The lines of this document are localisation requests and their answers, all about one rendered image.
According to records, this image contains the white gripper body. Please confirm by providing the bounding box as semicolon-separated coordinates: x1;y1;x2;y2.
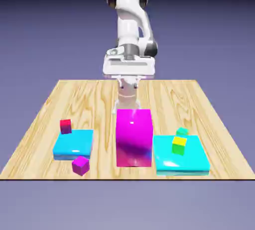
102;54;156;80

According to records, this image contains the small teal cube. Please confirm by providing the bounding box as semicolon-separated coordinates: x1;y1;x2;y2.
175;127;189;137

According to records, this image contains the small red cube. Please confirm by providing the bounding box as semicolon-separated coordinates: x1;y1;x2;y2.
59;118;73;135

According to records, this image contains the small yellow cube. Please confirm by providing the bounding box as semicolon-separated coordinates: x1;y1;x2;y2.
171;136;188;156

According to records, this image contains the small purple cube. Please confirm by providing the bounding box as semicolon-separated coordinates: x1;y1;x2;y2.
71;155;91;177

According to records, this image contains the large magenta box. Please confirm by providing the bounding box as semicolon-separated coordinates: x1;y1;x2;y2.
116;109;154;168

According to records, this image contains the large blue box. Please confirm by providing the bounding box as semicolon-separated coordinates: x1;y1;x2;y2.
52;129;94;161

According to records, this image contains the large cyan box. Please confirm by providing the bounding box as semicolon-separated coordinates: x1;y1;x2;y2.
152;134;211;176

